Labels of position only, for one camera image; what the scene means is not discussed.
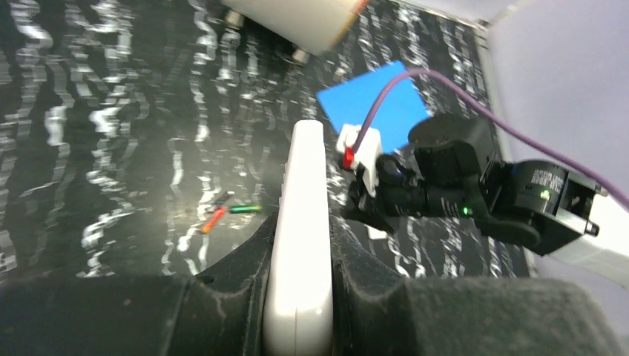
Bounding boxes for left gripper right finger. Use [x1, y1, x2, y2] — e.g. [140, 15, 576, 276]
[329, 217, 625, 355]

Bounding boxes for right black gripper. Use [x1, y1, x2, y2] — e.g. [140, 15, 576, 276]
[341, 171, 396, 234]

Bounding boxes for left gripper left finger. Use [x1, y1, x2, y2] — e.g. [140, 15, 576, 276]
[1, 215, 277, 355]

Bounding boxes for white battery cover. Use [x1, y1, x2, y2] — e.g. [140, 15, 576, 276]
[367, 226, 389, 241]

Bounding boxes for white remote control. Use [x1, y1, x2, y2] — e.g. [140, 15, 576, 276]
[263, 120, 334, 355]

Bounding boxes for green battery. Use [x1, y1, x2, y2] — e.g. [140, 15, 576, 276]
[228, 205, 262, 214]

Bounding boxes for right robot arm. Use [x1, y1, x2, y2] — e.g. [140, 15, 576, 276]
[336, 114, 628, 286]

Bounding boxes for blue foam pad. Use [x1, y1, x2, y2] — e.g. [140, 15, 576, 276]
[315, 60, 432, 154]

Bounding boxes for black battery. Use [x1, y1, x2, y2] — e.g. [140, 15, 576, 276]
[212, 191, 234, 207]

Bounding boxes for white cylinder orange face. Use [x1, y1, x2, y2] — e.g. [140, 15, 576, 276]
[222, 0, 369, 65]

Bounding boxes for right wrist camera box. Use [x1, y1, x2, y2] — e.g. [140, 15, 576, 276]
[335, 124, 383, 197]

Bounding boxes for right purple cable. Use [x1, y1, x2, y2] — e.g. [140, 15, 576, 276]
[351, 67, 629, 212]

